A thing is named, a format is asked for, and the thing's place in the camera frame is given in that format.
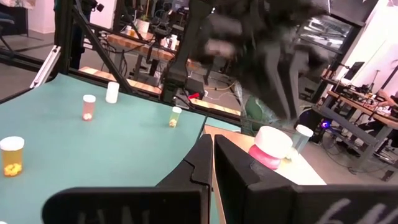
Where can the pale blue-green pill bottle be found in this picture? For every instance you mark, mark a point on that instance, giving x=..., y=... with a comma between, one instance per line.
x=303, y=138

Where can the pink translucent pill bottle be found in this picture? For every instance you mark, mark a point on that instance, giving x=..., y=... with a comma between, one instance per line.
x=88, y=107

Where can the tilted black monitor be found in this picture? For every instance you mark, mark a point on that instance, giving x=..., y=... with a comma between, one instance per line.
x=354, y=70

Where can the pink Pepto bottle white cap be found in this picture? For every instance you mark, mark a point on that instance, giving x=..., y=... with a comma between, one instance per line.
x=270, y=143

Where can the green pill bottle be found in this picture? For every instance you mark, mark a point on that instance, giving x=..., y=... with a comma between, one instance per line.
x=175, y=116

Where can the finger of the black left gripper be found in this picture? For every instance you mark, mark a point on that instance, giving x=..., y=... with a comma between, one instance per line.
x=295, y=93
x=275, y=93

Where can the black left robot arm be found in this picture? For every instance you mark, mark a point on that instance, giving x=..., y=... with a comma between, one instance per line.
x=183, y=56

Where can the white metal bracket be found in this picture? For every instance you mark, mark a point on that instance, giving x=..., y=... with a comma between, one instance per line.
x=46, y=65

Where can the potted plant on workbench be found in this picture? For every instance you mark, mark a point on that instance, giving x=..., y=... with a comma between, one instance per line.
x=143, y=25

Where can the red tag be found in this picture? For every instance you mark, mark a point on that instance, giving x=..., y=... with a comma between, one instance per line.
x=193, y=96

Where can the black aluminium rig frame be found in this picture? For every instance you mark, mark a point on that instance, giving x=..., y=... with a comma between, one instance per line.
x=63, y=37

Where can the person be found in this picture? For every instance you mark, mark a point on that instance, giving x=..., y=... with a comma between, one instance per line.
x=387, y=102

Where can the wooden desk with grey legs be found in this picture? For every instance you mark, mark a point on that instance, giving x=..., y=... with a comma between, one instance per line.
x=357, y=109

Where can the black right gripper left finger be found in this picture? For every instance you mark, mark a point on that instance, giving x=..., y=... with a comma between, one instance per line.
x=196, y=168

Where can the wooden workbench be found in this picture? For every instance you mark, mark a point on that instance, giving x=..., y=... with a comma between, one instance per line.
x=140, y=46

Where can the orange pill bottle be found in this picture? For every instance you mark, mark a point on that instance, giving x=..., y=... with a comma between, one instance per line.
x=12, y=155

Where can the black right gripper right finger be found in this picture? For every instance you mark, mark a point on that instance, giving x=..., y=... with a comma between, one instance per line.
x=230, y=174

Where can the snake plant in white pot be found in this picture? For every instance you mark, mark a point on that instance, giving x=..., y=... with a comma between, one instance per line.
x=253, y=110

